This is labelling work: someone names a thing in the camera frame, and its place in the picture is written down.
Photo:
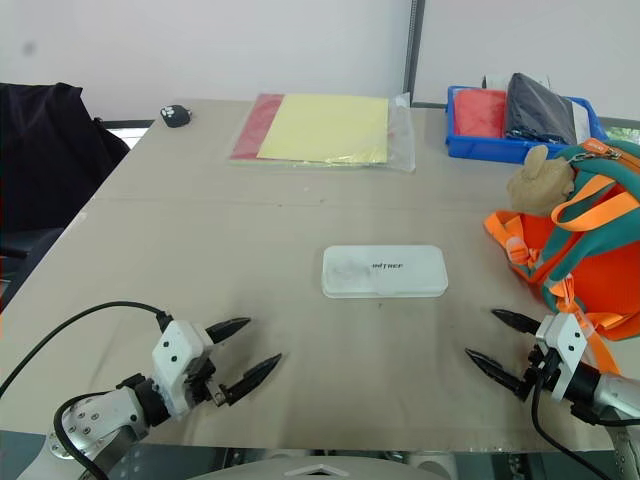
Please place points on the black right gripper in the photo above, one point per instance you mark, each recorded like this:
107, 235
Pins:
542, 370

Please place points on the red paper sheet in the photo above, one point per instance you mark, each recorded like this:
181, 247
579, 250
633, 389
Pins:
255, 125

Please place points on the clear plastic sleeve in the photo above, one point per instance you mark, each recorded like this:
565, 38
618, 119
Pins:
402, 135

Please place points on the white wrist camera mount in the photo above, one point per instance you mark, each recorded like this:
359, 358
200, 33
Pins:
565, 340
175, 350

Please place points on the small black paw-print object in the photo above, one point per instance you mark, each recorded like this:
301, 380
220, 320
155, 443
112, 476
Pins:
175, 116

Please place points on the white folded item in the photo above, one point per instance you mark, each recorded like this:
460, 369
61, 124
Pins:
582, 120

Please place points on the white plastic pencil case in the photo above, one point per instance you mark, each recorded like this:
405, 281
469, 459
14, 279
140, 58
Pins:
385, 272

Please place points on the dark navy folded cloth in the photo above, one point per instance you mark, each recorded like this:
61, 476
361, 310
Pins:
540, 110

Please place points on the grey robot torso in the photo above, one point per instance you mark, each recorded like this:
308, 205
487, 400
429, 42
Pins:
320, 470

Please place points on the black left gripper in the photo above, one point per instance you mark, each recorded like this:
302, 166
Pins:
202, 380

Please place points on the grey metal post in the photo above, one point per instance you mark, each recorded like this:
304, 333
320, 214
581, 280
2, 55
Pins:
414, 50

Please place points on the blue plastic bin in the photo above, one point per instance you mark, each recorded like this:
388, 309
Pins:
480, 147

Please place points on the beige plush toy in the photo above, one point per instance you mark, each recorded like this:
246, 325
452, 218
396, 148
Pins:
540, 185

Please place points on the red folded cloth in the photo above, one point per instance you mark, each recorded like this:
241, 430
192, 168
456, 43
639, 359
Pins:
480, 112

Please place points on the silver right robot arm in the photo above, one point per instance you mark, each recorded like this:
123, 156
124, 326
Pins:
616, 395

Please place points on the yellow paper sheet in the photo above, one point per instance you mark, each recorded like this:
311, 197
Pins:
327, 130

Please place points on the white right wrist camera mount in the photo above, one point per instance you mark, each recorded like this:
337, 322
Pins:
565, 340

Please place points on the orange and teal backpack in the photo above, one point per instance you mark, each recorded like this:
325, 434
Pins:
600, 260

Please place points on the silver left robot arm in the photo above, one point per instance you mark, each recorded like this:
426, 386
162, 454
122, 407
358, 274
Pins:
102, 415

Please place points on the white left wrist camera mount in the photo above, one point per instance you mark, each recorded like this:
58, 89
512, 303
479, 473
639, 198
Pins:
175, 350

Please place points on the black cloth-covered chair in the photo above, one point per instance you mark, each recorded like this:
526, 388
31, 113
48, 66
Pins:
45, 160

